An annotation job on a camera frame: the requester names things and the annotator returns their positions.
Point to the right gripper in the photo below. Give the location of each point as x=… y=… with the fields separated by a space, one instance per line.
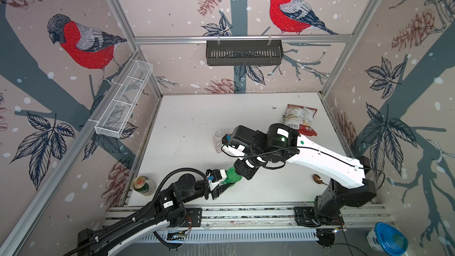
x=245 y=167

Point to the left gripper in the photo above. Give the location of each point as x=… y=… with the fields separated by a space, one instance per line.
x=217 y=188

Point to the green plastic bottle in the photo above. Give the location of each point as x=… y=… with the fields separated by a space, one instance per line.
x=230 y=176

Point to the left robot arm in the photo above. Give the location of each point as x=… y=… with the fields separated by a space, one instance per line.
x=167 y=208

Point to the clear plastic bottle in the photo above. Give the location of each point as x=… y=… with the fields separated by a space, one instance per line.
x=218 y=141

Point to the red snack bag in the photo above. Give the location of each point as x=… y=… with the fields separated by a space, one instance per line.
x=300 y=118

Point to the wooden spoon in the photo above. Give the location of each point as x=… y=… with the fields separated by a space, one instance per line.
x=317 y=179

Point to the green tin can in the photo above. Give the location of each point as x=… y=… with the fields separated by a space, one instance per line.
x=144 y=186

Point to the black hanging basket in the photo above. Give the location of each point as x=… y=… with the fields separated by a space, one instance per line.
x=244 y=52

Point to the blue lidded container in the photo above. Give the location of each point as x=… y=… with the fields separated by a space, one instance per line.
x=385 y=238

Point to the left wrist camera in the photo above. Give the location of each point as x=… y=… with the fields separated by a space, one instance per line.
x=215 y=177

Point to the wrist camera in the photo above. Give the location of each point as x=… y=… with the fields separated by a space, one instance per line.
x=229 y=150
x=215 y=177

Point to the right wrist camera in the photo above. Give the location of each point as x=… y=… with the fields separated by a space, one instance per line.
x=229 y=150

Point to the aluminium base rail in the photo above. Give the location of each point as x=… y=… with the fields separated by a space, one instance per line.
x=281 y=216

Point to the white wire basket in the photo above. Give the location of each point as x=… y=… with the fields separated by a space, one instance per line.
x=113 y=121

